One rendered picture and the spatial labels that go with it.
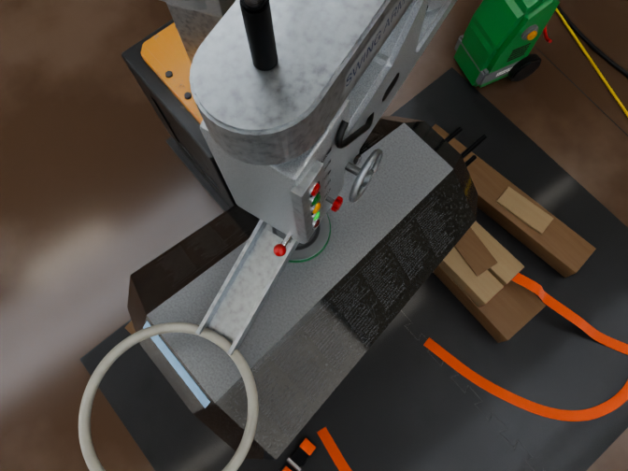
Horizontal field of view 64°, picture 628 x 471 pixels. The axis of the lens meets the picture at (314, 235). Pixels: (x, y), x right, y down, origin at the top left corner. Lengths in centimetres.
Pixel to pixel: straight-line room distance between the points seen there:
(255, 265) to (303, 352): 33
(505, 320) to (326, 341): 100
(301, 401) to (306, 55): 117
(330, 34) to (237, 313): 89
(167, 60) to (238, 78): 126
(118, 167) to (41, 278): 67
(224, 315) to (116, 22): 222
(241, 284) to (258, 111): 79
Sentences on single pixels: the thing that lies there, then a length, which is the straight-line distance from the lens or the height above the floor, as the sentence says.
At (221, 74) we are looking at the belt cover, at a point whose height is 171.
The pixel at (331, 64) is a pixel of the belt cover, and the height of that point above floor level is 171.
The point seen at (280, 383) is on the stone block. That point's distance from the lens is 164.
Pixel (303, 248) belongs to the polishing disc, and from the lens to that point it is 158.
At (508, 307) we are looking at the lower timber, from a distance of 241.
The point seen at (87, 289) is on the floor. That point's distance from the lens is 269.
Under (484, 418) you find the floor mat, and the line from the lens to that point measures 247.
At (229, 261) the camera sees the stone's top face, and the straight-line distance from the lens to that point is 162.
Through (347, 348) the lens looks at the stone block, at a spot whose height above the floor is 69.
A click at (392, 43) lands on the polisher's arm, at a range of 121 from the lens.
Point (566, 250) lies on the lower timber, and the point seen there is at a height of 13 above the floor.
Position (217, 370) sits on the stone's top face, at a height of 84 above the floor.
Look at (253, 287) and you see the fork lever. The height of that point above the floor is 95.
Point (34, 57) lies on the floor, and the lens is 341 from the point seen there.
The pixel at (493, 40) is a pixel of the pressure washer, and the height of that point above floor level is 34.
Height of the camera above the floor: 239
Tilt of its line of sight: 73 degrees down
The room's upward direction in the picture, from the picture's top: 5 degrees counter-clockwise
